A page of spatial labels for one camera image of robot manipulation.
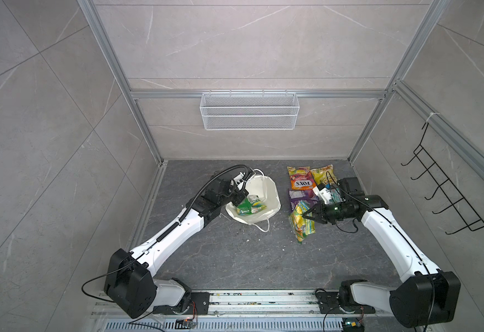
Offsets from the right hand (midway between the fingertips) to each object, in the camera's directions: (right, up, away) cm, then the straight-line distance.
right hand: (307, 215), depth 76 cm
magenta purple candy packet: (+2, +5, +24) cm, 25 cm away
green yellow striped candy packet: (-3, -3, -2) cm, 5 cm away
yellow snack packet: (+23, +16, +40) cm, 49 cm away
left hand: (-24, +14, +2) cm, 27 cm away
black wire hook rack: (+43, +6, -16) cm, 46 cm away
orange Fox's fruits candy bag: (+6, +14, +31) cm, 35 cm away
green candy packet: (-21, +2, +17) cm, 27 cm away
